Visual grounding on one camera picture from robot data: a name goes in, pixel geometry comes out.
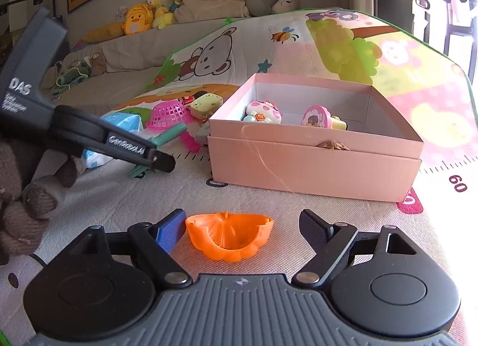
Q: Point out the pink toy piece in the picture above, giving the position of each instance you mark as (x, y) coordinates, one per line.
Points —
(189, 143)

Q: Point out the yellow plush with white head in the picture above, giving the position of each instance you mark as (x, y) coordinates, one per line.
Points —
(158, 13)

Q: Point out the orange toy bowl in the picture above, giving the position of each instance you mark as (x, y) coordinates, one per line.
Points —
(201, 235)

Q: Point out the grey bear plush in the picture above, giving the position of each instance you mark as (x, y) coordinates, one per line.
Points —
(285, 1)

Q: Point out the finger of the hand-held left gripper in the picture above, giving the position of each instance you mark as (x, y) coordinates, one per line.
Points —
(130, 146)

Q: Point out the person's left hand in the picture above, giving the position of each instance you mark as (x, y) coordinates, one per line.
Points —
(18, 215)

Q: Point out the cartoon printed play mat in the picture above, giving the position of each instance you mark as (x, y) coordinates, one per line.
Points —
(130, 200)

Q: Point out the pink round toy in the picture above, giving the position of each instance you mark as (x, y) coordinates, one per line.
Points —
(315, 117)

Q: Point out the small red black toy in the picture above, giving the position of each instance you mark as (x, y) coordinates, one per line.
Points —
(188, 99)

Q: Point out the beige sofa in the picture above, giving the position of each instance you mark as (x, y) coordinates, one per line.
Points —
(123, 77)

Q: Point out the pale blue usb adapter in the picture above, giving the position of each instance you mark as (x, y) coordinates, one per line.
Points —
(202, 136)

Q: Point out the pink toy basket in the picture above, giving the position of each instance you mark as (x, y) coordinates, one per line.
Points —
(166, 114)

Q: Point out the green yarn toy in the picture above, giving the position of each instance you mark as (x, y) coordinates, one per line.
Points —
(71, 75)

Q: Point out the pink cardboard box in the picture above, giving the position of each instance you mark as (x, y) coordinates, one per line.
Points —
(298, 170)

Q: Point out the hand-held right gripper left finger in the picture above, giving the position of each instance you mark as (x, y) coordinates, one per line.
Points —
(171, 231)

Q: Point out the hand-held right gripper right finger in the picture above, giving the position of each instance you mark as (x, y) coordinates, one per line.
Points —
(316, 229)

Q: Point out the teal toy tool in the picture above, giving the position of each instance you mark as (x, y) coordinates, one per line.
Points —
(170, 134)

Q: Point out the yellow duck plush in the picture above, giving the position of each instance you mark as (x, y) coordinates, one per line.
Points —
(136, 20)

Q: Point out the small white card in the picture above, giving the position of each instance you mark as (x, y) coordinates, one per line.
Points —
(121, 14)

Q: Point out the mushroom toy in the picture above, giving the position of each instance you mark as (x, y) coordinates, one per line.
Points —
(261, 111)

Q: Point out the long yellow plush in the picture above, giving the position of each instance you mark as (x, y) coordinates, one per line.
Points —
(101, 32)

